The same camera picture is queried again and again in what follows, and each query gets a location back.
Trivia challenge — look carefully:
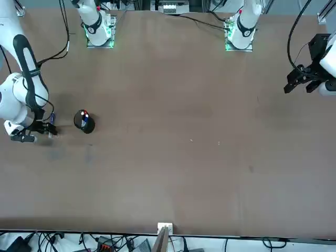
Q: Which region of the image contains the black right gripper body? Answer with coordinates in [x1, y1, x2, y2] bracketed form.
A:
[24, 119, 46, 135]

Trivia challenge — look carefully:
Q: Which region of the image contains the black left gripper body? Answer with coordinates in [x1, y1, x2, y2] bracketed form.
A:
[308, 34, 332, 65]

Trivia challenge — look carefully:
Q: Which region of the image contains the purple marker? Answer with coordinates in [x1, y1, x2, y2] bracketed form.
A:
[48, 111, 57, 138]

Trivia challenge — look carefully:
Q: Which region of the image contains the black mesh pen holder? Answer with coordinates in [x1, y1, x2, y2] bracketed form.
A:
[73, 109, 96, 134]

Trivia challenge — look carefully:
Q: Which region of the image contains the black power brick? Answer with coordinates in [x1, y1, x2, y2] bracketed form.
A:
[4, 236, 33, 252]

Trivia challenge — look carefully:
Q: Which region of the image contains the white power strip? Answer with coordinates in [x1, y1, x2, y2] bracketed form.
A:
[162, 3, 190, 16]

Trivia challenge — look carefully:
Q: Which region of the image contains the aluminium frame profile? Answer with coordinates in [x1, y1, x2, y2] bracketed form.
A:
[15, 0, 26, 16]
[317, 0, 332, 25]

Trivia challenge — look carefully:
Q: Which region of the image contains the long dark cable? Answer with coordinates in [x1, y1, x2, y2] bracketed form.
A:
[164, 13, 228, 30]

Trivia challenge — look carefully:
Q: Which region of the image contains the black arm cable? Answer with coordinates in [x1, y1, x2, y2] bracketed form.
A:
[36, 0, 69, 65]

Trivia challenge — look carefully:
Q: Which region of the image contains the aluminium camera post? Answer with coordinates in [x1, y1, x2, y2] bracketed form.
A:
[153, 222, 174, 252]

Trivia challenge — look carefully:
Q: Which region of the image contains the black looped cable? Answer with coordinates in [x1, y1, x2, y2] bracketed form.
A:
[262, 237, 287, 249]

